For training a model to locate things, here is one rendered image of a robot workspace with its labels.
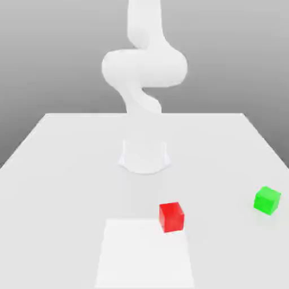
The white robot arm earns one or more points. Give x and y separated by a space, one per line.
144 67

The small red cube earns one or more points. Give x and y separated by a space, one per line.
171 217

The small green cube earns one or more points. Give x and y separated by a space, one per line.
266 201

